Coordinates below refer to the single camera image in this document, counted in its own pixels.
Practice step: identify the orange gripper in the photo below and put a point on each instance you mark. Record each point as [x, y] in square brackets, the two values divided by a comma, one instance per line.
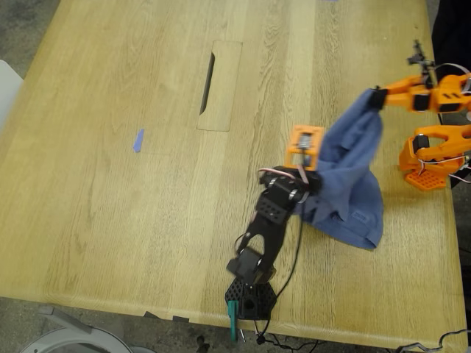
[399, 96]

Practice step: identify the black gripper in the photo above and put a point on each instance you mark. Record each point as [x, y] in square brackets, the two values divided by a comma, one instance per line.
[313, 182]

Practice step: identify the blue T-shirt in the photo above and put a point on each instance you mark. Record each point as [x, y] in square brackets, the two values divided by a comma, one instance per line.
[349, 165]

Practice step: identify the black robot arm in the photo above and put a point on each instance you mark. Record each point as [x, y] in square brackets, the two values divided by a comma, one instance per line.
[272, 228]

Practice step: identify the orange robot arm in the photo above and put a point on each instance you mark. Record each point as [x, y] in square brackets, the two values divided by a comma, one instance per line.
[441, 136]

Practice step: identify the black fabric object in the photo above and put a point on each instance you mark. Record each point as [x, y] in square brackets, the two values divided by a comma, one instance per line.
[454, 33]

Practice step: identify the teal table clamp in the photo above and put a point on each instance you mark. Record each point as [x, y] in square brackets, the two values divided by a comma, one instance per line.
[233, 316]

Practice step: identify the blue tape piece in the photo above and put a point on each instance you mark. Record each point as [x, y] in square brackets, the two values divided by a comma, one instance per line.
[138, 141]

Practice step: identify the small black floor object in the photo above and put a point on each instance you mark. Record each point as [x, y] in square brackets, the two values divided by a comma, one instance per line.
[202, 345]

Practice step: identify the white chair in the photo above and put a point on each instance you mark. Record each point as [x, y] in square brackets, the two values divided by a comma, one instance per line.
[9, 92]

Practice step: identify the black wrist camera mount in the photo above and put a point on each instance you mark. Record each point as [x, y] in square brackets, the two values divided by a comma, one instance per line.
[419, 58]

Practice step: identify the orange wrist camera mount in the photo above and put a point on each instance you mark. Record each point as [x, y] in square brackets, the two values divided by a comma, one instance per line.
[309, 129]

